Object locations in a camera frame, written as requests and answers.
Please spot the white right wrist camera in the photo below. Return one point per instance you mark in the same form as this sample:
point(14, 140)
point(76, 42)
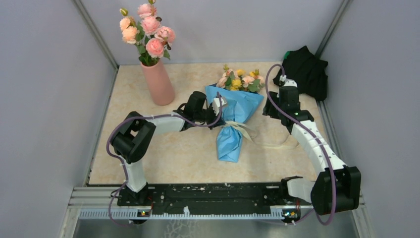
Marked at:
point(286, 82)

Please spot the small yellow pink flower bouquet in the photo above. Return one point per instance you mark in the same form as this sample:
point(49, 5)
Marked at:
point(239, 80)

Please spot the left aluminium frame post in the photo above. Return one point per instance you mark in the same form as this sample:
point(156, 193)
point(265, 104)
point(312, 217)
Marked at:
point(95, 33)

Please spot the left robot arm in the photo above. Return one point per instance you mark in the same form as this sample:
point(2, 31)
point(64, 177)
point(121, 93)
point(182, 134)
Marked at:
point(130, 140)

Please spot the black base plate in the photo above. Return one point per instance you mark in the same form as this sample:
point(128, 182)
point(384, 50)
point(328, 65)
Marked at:
point(244, 198)

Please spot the green cloth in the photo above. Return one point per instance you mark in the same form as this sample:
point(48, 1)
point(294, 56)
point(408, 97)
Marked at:
point(287, 54)

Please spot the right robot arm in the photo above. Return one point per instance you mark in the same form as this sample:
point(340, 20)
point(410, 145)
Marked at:
point(337, 186)

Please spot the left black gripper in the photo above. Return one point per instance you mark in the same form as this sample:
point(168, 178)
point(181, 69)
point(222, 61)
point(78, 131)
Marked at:
point(220, 122)

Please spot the cream ribbon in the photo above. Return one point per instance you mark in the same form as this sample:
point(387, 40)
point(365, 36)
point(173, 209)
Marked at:
point(252, 134)

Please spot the pink ceramic vase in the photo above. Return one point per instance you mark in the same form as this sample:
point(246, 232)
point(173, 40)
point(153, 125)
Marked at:
point(159, 85)

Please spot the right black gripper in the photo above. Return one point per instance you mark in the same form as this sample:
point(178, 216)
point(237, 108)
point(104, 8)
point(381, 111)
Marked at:
point(268, 109)

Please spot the aluminium frame post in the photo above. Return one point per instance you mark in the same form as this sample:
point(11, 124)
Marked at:
point(95, 33)
point(333, 26)

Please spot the black cloth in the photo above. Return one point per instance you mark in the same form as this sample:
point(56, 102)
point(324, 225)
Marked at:
point(309, 73)

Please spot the aluminium front rail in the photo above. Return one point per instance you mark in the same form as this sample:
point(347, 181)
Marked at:
point(101, 202)

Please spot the right aluminium frame post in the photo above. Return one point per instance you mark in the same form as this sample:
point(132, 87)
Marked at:
point(333, 26)

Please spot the pink rose bunch in vase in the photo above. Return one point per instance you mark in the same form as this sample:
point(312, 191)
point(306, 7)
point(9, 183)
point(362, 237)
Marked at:
point(152, 40)

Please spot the blue wrapping paper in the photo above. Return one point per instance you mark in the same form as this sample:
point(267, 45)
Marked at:
point(240, 108)

